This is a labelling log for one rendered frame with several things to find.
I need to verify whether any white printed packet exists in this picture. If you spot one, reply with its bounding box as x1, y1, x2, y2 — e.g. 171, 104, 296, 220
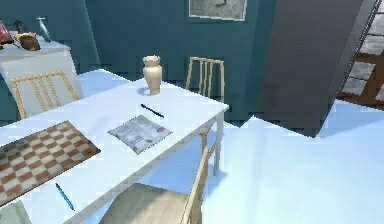
107, 114, 173, 155

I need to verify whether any light wooden chair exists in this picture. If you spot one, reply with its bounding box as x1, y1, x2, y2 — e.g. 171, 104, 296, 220
9, 70, 80, 120
185, 56, 226, 104
98, 145, 217, 224

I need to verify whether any black pen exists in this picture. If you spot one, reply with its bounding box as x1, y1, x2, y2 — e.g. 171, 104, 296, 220
140, 103, 165, 119

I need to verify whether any cream ceramic vase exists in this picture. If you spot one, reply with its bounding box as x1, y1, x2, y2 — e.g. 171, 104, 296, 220
142, 55, 164, 96

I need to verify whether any white table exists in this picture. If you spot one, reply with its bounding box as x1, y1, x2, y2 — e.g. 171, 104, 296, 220
0, 68, 230, 224

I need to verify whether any dark grey room door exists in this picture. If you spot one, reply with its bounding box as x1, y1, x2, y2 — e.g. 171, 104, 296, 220
254, 0, 382, 138

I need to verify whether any blue pen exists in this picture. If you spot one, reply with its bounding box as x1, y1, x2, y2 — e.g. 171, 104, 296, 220
54, 182, 76, 212

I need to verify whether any brown and white chessboard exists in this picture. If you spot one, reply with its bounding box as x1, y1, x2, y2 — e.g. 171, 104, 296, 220
0, 120, 102, 208

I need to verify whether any white cabinet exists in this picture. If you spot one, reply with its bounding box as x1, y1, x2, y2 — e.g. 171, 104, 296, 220
0, 30, 85, 118

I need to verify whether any brown lumpy object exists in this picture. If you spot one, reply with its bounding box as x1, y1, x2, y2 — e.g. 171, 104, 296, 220
13, 32, 42, 52

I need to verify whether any red and pink object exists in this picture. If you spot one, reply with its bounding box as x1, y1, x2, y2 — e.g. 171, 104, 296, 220
0, 19, 15, 46

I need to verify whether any pale grey-green flat object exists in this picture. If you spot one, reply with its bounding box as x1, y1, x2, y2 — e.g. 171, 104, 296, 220
0, 199, 33, 224

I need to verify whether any framed grey wall picture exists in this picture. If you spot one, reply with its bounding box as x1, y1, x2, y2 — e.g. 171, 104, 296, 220
188, 0, 248, 22

